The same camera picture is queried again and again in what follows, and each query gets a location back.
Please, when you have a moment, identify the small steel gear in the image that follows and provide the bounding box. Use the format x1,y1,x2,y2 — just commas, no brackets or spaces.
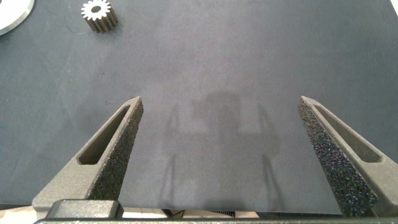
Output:
80,0,119,34

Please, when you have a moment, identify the dark mat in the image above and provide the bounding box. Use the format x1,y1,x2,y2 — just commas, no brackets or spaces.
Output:
0,0,398,215

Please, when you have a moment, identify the round white plate with pins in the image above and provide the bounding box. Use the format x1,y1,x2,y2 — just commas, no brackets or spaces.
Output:
0,0,35,36

